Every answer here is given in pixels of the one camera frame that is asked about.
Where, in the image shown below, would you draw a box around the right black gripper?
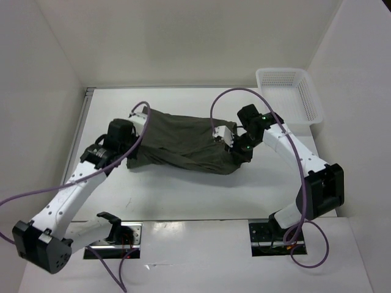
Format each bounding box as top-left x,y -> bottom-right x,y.
225,131 -> 261,165

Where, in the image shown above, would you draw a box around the dark green shorts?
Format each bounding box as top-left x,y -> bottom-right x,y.
126,109 -> 253,175

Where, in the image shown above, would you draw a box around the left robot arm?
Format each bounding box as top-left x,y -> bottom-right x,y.
12,114 -> 148,274

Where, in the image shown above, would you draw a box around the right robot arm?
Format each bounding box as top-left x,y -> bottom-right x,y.
213,104 -> 345,240

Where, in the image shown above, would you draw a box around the white plastic basket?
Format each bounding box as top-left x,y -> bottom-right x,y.
255,68 -> 323,126

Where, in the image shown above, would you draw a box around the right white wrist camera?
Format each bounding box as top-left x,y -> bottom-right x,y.
212,126 -> 235,148

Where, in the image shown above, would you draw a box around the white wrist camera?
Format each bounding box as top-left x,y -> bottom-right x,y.
128,112 -> 149,136
212,126 -> 235,148

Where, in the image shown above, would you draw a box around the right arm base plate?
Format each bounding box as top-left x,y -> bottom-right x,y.
248,219 -> 307,257

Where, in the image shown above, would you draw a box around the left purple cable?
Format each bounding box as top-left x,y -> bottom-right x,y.
0,101 -> 152,292

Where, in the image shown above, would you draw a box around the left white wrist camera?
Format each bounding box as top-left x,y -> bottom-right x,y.
128,112 -> 149,136

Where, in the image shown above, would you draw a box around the aluminium table edge rail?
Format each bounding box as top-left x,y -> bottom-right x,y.
56,87 -> 96,187

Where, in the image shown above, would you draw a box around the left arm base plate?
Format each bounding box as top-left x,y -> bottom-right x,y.
90,222 -> 143,259

